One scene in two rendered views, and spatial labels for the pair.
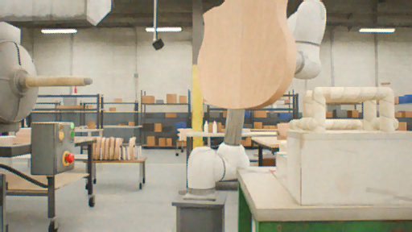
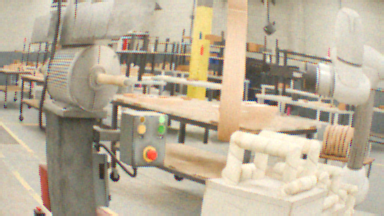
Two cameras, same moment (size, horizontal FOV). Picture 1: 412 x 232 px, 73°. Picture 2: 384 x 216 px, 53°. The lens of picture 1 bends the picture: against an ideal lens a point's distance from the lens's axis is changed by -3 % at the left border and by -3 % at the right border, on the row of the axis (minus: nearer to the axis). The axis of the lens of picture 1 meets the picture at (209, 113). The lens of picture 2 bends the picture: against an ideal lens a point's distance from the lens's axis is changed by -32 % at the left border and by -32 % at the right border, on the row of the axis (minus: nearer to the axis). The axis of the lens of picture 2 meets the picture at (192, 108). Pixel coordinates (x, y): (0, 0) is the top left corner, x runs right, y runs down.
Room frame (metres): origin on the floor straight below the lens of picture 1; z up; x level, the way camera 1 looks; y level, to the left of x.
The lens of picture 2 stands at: (-0.09, -0.99, 1.35)
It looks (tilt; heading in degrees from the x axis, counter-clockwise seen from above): 5 degrees down; 48
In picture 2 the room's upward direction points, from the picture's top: 6 degrees clockwise
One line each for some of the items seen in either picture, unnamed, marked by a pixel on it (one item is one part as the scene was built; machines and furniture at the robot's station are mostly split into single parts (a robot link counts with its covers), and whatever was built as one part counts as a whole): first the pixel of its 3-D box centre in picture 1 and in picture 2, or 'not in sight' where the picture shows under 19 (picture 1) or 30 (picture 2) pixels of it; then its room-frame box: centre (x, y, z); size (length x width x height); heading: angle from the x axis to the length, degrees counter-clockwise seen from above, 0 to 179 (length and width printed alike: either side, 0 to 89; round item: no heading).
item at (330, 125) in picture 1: (328, 125); (301, 173); (0.85, -0.36, 1.12); 0.20 x 0.03 x 0.03; 87
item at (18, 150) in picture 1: (24, 149); (115, 135); (1.06, 0.70, 1.02); 0.19 x 0.04 x 0.04; 179
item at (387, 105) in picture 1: (386, 113); (289, 174); (0.69, -0.44, 1.15); 0.03 x 0.03 x 0.09
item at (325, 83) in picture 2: (288, 61); (323, 80); (1.02, -0.29, 1.34); 0.09 x 0.06 x 0.09; 42
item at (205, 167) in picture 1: (203, 166); not in sight; (1.62, 0.03, 0.87); 0.18 x 0.16 x 0.22; 123
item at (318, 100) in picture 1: (318, 113); (234, 162); (0.69, -0.27, 1.15); 0.03 x 0.03 x 0.09
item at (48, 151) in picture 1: (34, 155); (127, 143); (1.12, 0.70, 0.99); 0.24 x 0.21 x 0.26; 89
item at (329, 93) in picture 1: (352, 93); (266, 145); (0.69, -0.35, 1.20); 0.20 x 0.03 x 0.03; 87
